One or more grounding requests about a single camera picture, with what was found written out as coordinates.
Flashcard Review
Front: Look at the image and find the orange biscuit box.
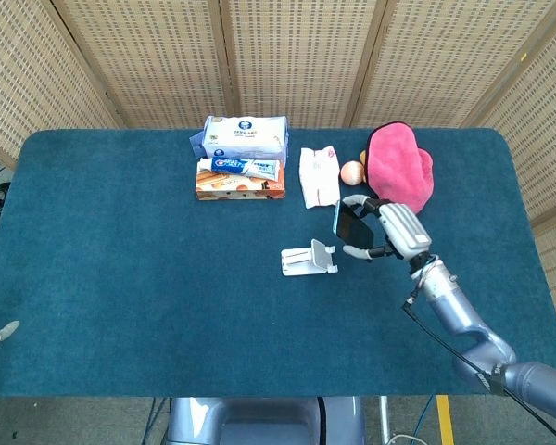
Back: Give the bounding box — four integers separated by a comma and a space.
195, 159, 287, 201

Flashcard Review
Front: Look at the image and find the blue carpet table mat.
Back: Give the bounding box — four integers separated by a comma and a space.
0, 128, 556, 399

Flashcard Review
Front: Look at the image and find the peach coloured ball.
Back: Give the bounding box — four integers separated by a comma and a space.
340, 160, 367, 187

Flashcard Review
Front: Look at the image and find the white folding phone stand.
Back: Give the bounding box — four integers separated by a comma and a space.
280, 238, 340, 277

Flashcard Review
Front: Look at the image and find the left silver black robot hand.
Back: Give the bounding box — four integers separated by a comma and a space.
0, 248, 21, 350

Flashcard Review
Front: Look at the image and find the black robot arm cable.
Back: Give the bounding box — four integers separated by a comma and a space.
401, 266, 556, 445

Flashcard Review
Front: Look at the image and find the thin blue cable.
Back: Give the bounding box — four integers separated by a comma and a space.
415, 394, 436, 440

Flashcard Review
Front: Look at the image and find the blue white tissue pack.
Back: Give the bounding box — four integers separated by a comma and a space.
189, 114, 290, 166

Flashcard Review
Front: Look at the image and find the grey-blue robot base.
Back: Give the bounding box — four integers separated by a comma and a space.
165, 396, 368, 445

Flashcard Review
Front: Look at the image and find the blue cable bundle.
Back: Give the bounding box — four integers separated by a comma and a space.
143, 397, 169, 445

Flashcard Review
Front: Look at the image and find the woven bamboo folding screen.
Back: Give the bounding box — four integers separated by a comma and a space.
0, 0, 556, 336

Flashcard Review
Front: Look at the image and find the yellow floor tape strip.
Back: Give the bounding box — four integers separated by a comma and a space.
436, 394, 456, 445

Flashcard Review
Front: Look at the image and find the pink microfibre towel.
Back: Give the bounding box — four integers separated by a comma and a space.
365, 121, 436, 215

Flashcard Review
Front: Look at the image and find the black smartphone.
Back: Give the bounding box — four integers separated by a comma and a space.
332, 199, 375, 250

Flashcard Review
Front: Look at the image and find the blue white toothpaste tube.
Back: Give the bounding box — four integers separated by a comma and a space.
197, 156, 284, 183

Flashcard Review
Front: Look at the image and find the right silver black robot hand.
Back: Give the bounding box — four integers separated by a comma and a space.
341, 194, 433, 263

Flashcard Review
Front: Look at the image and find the white metal table leg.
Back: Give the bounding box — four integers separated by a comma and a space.
378, 395, 393, 445

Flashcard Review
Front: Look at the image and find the white plastic snack packet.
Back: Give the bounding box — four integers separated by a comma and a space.
298, 145, 343, 210

